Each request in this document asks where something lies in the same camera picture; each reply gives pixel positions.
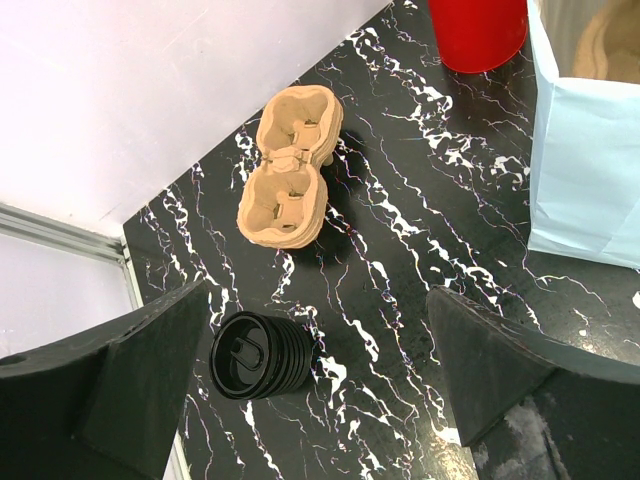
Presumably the aluminium frame post left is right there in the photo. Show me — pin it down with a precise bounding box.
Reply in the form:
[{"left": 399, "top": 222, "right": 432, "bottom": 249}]
[{"left": 1, "top": 204, "right": 143, "bottom": 309}]

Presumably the red straw cup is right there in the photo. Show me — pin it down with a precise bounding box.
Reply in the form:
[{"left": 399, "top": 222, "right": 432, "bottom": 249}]
[{"left": 427, "top": 0, "right": 528, "bottom": 74}]

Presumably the stack of black lids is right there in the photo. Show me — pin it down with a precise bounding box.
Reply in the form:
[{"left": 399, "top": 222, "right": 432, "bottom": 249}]
[{"left": 209, "top": 311, "right": 313, "bottom": 401}]

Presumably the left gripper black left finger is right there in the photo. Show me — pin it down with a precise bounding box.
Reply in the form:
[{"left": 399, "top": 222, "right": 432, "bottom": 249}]
[{"left": 1, "top": 281, "right": 209, "bottom": 479}]

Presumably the stack of cardboard cup carriers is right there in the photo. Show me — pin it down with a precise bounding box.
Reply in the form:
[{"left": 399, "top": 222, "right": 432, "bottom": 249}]
[{"left": 237, "top": 85, "right": 344, "bottom": 249}]

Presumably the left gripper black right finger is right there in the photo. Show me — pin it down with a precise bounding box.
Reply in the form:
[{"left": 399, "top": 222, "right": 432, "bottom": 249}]
[{"left": 426, "top": 288, "right": 639, "bottom": 479}]

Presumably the light blue paper bag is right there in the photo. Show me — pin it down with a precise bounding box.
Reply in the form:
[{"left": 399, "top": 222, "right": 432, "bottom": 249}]
[{"left": 528, "top": 1, "right": 639, "bottom": 268}]

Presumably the cardboard cup carrier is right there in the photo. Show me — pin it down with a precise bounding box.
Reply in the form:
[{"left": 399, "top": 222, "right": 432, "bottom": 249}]
[{"left": 572, "top": 0, "right": 639, "bottom": 84}]

